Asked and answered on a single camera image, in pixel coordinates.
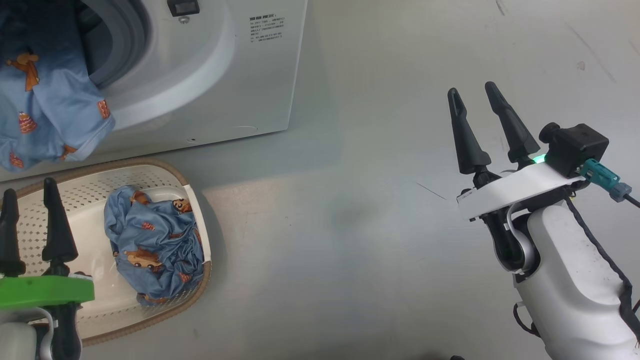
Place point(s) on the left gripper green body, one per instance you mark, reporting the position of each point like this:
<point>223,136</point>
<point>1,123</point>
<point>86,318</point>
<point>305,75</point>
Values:
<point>45,291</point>

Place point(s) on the cream perforated laundry basket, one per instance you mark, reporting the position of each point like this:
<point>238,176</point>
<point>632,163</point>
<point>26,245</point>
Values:
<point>75,200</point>

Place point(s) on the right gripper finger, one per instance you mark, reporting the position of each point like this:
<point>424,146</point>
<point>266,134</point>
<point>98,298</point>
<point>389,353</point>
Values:
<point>515,135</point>
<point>467,145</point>

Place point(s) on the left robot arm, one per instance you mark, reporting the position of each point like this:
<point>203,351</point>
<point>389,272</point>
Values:
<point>17,340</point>

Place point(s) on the small printed text label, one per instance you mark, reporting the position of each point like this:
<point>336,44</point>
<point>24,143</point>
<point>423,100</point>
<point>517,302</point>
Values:
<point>266,29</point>

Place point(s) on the blue cartoon print garment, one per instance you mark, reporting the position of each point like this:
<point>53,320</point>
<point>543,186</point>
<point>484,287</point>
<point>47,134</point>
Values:
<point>155,240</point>
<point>50,100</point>

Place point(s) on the white front-load washing machine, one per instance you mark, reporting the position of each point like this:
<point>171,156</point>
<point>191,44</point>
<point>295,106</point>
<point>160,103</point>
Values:
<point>225,85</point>

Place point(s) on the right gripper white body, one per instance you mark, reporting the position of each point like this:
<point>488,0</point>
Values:
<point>515,190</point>

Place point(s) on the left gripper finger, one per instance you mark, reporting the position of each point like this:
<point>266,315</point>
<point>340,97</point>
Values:
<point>10,240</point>
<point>57,235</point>

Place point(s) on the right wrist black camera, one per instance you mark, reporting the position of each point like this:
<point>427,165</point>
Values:
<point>575,147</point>

